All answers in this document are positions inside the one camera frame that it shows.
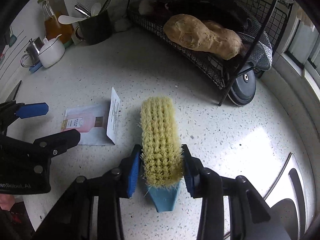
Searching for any yellow bristle blue scrub brush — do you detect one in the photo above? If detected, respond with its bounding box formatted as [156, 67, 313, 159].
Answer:
[140, 96, 184, 213]

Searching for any blue tray under pots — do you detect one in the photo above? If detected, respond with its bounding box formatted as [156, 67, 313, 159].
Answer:
[29, 61, 42, 73]

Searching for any pink printed paper leaflet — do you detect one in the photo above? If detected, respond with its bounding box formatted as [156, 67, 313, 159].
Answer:
[61, 88, 121, 146]

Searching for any small steel pitcher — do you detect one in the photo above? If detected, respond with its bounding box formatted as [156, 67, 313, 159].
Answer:
[20, 37, 43, 68]

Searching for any white ceramic sugar pot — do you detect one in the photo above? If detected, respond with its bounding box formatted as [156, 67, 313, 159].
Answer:
[39, 34, 65, 68]

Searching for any glass jar of amber liquid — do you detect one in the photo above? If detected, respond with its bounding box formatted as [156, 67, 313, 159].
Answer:
[37, 0, 74, 48]

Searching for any stainless steel sink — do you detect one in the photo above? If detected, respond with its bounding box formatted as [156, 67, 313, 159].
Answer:
[264, 153, 315, 239]

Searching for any white plastic spoon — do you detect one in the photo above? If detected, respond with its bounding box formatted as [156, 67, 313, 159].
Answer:
[58, 3, 101, 25]

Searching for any black utensil holder cup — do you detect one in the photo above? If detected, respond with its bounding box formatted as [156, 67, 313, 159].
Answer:
[79, 10, 114, 45]

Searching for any grey mesh cloth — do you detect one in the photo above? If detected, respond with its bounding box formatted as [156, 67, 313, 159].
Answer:
[236, 1, 273, 72]

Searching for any brown sweet potato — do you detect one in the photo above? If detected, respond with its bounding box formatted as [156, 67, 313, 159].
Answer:
[163, 14, 244, 60]

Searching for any black wire rack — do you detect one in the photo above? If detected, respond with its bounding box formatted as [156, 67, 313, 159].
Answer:
[127, 0, 291, 106]

